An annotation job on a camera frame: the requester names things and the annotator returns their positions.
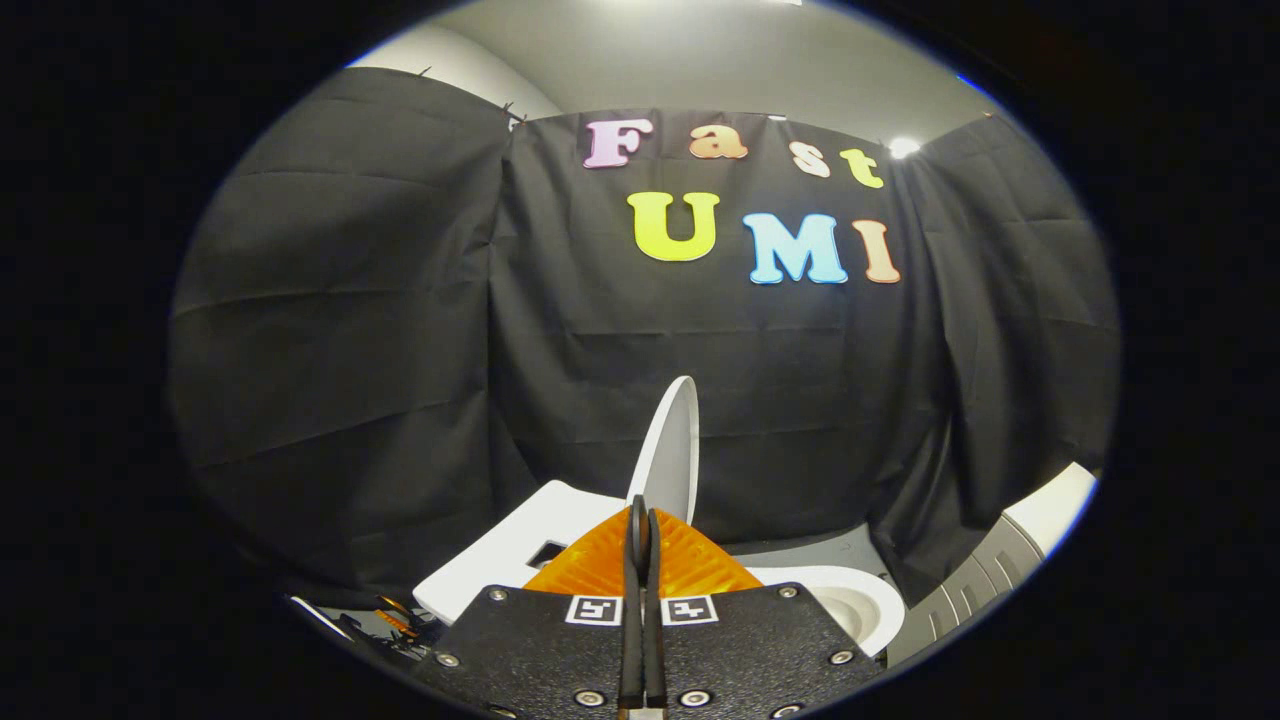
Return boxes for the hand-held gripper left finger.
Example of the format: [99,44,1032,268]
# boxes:
[412,496,648,720]

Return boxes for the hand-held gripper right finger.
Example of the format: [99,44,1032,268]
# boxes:
[645,506,887,720]

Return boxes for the orange and black object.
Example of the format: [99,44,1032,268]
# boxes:
[372,596,443,651]

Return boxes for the grey panelled door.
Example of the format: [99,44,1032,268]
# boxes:
[887,514,1047,667]

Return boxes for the black backdrop cloth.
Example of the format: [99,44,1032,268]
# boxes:
[168,68,1122,607]

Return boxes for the white panel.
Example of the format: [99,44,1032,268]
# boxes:
[1003,462,1099,557]

